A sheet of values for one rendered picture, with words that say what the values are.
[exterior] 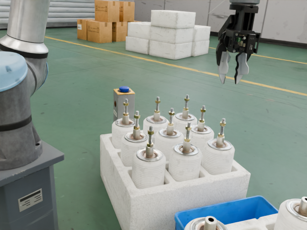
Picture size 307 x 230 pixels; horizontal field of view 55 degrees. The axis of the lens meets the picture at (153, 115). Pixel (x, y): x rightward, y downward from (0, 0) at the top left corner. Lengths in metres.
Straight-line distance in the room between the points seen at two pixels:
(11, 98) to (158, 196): 0.44
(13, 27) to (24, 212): 0.44
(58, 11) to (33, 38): 5.73
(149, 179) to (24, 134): 0.34
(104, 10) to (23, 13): 3.94
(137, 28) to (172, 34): 0.56
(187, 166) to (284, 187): 0.54
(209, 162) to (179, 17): 2.76
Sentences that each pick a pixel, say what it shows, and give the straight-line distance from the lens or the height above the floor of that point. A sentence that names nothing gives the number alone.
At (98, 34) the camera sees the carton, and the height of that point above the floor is 0.13.
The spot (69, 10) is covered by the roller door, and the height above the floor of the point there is 0.35.
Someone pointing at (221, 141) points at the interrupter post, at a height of 0.27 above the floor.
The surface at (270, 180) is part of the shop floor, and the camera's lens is 1.32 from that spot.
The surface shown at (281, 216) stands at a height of 0.23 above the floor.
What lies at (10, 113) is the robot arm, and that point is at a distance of 0.68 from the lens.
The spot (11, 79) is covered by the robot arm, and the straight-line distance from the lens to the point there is 0.67.
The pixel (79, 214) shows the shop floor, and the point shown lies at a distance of 1.03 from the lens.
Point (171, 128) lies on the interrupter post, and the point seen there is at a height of 0.28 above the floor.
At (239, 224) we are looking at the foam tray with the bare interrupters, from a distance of 0.77.
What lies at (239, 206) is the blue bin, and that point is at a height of 0.10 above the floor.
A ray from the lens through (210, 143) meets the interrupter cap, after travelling 0.94.
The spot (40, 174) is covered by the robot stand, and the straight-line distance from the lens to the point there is 0.75.
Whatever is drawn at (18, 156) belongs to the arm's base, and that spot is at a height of 0.33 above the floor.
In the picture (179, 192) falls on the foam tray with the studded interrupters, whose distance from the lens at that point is 0.85.
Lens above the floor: 0.66
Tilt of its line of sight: 22 degrees down
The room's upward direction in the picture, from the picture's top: 4 degrees clockwise
